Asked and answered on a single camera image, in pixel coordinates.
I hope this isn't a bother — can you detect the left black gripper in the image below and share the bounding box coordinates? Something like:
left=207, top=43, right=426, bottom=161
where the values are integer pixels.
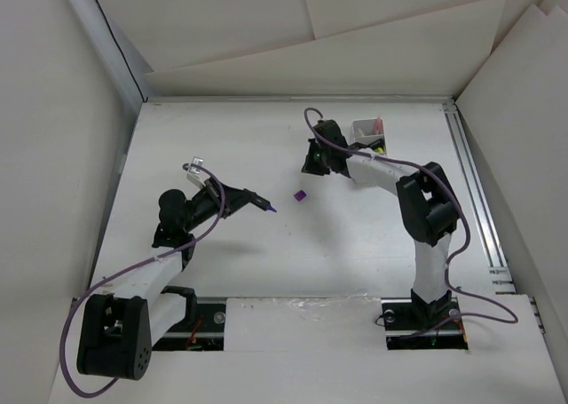
left=182, top=177, right=256, bottom=233

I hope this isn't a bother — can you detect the purple tip black highlighter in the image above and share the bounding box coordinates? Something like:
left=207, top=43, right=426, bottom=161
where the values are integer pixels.
left=251, top=194, right=277, bottom=213

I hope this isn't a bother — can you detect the purple highlighter cap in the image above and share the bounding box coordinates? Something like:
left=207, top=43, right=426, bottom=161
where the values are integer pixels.
left=294, top=190, right=306, bottom=202

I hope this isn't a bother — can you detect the pink clear pen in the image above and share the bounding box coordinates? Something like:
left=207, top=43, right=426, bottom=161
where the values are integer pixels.
left=375, top=117, right=383, bottom=135

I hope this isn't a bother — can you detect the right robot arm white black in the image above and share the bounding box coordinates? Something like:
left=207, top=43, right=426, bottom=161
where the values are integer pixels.
left=302, top=120, right=458, bottom=328

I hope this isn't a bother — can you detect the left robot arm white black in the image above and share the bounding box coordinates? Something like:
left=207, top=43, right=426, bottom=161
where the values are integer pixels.
left=76, top=178, right=272, bottom=380

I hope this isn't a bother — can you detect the white compartment pen holder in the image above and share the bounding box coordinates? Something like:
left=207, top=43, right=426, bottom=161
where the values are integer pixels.
left=350, top=117, right=387, bottom=155

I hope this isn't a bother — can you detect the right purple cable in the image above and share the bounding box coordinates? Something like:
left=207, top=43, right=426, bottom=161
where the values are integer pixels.
left=304, top=107, right=519, bottom=338

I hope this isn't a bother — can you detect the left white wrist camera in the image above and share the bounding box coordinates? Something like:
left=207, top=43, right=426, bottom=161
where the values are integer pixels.
left=182, top=156, right=205, bottom=189

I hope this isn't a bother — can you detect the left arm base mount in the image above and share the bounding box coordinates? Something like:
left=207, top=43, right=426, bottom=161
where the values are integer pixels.
left=153, top=286, right=227, bottom=352

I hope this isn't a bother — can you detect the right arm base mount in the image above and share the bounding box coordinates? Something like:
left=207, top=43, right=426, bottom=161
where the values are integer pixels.
left=375, top=298, right=469, bottom=351

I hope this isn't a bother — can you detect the aluminium rail right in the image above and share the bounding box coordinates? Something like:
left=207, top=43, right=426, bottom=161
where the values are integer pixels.
left=442, top=99, right=517, bottom=295

